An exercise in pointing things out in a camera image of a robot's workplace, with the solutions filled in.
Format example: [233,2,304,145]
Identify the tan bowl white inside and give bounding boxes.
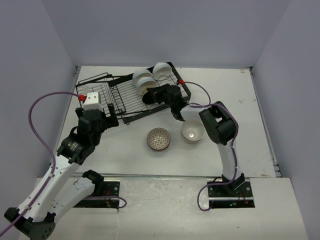
[183,138,202,145]

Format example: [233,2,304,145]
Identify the black wire dish rack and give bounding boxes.
[74,61,192,126]

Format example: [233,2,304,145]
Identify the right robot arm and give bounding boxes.
[147,84,245,197]

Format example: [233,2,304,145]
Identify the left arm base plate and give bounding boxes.
[74,181,121,209]

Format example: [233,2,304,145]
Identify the white bowl back left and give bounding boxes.
[132,68,153,87]

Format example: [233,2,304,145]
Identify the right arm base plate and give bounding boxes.
[207,181,255,209]

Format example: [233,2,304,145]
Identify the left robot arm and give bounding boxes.
[4,104,119,240]

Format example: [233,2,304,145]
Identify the brown lattice patterned bowl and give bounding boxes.
[146,127,171,148]

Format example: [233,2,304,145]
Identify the white bowl middle left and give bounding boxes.
[136,76,158,96]

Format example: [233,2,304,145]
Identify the white bowl back right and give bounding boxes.
[152,62,172,81]

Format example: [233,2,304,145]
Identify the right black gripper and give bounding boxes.
[147,84,175,109]

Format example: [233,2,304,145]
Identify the tan bowl with branch motif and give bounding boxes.
[181,120,205,141]

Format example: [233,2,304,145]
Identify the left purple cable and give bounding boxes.
[0,91,127,233]

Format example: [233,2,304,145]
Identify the black glazed tan bowl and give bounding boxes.
[141,88,153,105]

